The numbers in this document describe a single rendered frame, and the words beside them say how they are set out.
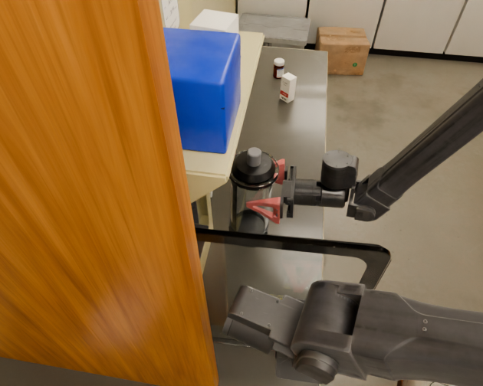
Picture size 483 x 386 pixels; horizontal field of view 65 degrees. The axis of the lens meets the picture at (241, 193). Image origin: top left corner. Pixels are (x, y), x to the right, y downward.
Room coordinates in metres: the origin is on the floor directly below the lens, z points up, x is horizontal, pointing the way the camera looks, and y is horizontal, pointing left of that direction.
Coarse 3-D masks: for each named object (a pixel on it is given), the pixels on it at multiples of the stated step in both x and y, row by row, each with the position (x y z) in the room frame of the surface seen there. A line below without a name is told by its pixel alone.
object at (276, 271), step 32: (224, 256) 0.28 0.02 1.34; (256, 256) 0.27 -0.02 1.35; (288, 256) 0.27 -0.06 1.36; (320, 256) 0.26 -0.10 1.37; (352, 256) 0.26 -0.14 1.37; (384, 256) 0.25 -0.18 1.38; (224, 288) 0.28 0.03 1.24; (256, 288) 0.27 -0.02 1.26; (288, 288) 0.27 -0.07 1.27; (224, 320) 0.28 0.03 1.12
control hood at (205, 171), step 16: (240, 32) 0.58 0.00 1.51; (256, 32) 0.58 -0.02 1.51; (256, 48) 0.53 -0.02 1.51; (256, 64) 0.49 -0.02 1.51; (240, 112) 0.38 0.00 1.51; (240, 128) 0.35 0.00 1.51; (192, 160) 0.29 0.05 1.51; (208, 160) 0.29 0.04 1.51; (224, 160) 0.29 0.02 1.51; (192, 176) 0.28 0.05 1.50; (208, 176) 0.27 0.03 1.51; (224, 176) 0.27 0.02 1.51; (192, 192) 0.28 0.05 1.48; (208, 192) 0.28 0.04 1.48
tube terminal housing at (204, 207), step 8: (160, 0) 0.47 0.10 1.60; (184, 0) 0.57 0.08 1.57; (160, 8) 0.47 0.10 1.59; (184, 8) 0.56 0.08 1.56; (184, 16) 0.56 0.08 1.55; (184, 24) 0.55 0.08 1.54; (200, 200) 0.61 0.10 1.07; (208, 200) 0.58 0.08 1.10; (200, 208) 0.60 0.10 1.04; (208, 208) 0.57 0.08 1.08; (200, 216) 0.59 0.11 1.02; (208, 216) 0.57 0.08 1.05; (208, 224) 0.57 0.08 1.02
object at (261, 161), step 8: (248, 152) 0.55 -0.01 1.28; (256, 152) 0.55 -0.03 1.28; (240, 160) 0.56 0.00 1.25; (248, 160) 0.55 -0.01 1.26; (256, 160) 0.54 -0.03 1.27; (264, 160) 0.56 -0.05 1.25; (272, 160) 0.57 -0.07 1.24; (232, 168) 0.55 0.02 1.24; (240, 168) 0.54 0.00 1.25; (248, 168) 0.54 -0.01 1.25; (256, 168) 0.54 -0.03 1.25; (264, 168) 0.54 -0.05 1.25; (272, 168) 0.54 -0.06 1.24; (240, 176) 0.52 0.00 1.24; (248, 176) 0.52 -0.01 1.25; (256, 176) 0.52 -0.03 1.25; (264, 176) 0.52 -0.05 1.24
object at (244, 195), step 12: (276, 168) 0.55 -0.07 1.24; (240, 180) 0.52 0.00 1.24; (240, 192) 0.52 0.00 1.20; (252, 192) 0.51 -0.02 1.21; (264, 192) 0.52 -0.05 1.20; (240, 204) 0.52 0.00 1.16; (240, 216) 0.52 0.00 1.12; (252, 216) 0.51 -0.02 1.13; (240, 228) 0.52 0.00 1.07; (252, 228) 0.51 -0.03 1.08; (264, 228) 0.53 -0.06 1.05
